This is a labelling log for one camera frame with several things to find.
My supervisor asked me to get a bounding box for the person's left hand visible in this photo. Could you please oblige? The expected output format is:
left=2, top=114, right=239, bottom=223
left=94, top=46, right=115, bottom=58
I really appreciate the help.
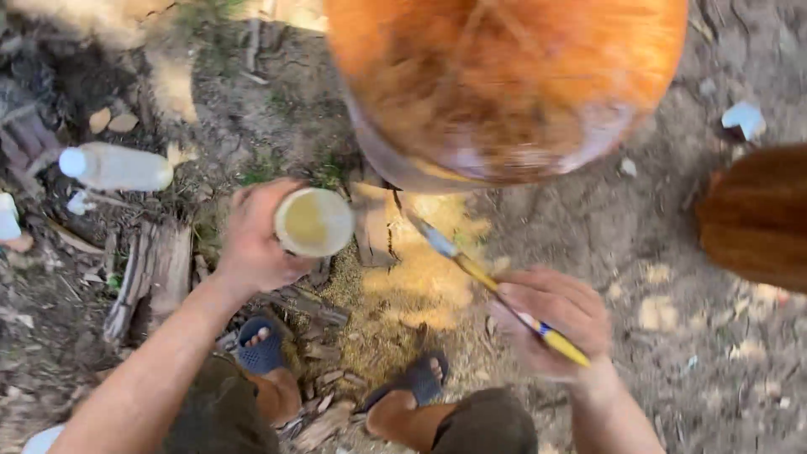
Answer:
left=214, top=178, right=318, bottom=294

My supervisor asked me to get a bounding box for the person's right hand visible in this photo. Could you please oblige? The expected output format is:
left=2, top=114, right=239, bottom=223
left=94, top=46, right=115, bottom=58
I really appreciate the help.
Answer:
left=487, top=265, right=612, bottom=383

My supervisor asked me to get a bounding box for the yellow-handled paintbrush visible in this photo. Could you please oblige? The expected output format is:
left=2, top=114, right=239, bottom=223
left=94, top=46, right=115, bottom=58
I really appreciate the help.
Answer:
left=403, top=211, right=591, bottom=368

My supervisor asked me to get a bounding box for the white cup of yellowish liquid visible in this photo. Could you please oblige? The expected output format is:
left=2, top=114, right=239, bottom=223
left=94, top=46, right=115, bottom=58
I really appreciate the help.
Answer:
left=274, top=187, right=355, bottom=258

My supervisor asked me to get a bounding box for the wooden support block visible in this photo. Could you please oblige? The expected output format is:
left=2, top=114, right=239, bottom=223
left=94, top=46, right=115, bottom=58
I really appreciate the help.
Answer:
left=348, top=179, right=404, bottom=269

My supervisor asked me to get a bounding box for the weathered wood log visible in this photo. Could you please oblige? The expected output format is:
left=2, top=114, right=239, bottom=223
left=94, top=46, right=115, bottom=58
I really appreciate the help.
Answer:
left=103, top=221, right=193, bottom=344

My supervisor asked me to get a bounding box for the dark blue sandal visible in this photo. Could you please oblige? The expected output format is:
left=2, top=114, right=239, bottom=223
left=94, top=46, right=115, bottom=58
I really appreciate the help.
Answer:
left=236, top=317, right=290, bottom=377
left=359, top=351, right=450, bottom=414

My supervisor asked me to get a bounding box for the clear plastic bottle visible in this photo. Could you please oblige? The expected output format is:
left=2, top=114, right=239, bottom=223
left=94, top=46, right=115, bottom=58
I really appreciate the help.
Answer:
left=58, top=142, right=175, bottom=193

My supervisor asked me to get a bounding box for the large orange varnished wooden piece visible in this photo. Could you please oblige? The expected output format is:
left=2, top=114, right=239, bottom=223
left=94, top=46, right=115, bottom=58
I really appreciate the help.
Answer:
left=322, top=0, right=689, bottom=193

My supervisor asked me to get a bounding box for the brown ribbed wooden piece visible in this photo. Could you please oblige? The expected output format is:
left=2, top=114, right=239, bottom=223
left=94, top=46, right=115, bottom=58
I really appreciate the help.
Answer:
left=695, top=144, right=807, bottom=294

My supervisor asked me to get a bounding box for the white plastic object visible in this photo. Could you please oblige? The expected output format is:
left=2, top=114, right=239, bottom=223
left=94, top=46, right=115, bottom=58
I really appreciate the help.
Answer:
left=0, top=192, right=23, bottom=242

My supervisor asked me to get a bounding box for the white paper scrap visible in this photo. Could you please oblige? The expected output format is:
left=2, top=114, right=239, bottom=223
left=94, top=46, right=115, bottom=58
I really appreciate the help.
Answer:
left=721, top=101, right=767, bottom=142

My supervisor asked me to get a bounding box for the white container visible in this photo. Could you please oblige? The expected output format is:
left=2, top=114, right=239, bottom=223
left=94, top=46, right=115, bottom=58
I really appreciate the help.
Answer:
left=21, top=424, right=66, bottom=454

